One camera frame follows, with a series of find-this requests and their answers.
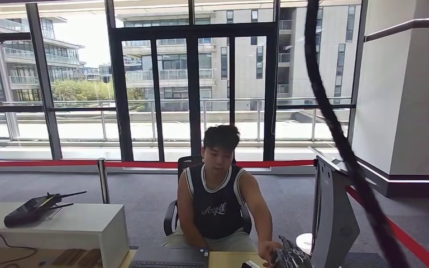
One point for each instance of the person's left hand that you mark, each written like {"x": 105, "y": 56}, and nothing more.
{"x": 268, "y": 251}

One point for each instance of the person's right forearm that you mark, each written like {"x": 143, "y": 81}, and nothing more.
{"x": 190, "y": 231}

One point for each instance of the person's left forearm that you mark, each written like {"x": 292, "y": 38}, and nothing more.
{"x": 264, "y": 225}

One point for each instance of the white card reader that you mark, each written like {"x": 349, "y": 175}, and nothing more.
{"x": 250, "y": 265}

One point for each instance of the person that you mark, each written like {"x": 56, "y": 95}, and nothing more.
{"x": 214, "y": 207}

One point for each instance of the grey kiosk with white base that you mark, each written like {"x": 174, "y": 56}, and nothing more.
{"x": 334, "y": 218}

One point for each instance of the dark grey laptop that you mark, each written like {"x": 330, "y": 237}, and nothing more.
{"x": 166, "y": 257}

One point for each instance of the black office chair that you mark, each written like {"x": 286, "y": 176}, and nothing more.
{"x": 170, "y": 218}

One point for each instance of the red barrier belt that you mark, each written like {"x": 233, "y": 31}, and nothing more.
{"x": 144, "y": 164}
{"x": 410, "y": 244}
{"x": 33, "y": 163}

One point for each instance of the dark brown wooden block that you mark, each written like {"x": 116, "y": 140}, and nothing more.
{"x": 90, "y": 259}
{"x": 68, "y": 256}

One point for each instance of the beige office building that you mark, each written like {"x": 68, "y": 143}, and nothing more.
{"x": 244, "y": 74}

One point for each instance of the white counter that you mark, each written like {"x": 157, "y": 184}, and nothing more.
{"x": 70, "y": 225}

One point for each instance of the metal balcony railing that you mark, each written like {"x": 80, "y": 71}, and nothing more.
{"x": 103, "y": 127}

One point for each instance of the clear acrylic stand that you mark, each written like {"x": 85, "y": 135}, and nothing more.
{"x": 53, "y": 214}

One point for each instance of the black controller with antennas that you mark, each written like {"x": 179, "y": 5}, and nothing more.
{"x": 29, "y": 212}

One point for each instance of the green trees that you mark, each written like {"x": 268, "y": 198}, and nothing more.
{"x": 77, "y": 90}

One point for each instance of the glass balcony building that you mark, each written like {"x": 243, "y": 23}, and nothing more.
{"x": 14, "y": 66}

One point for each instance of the black glass door frame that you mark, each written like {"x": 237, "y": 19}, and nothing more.
{"x": 194, "y": 92}

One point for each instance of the silver stanchion post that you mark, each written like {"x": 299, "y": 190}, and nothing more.
{"x": 103, "y": 181}

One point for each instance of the black window frame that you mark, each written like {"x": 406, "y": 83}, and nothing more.
{"x": 45, "y": 92}

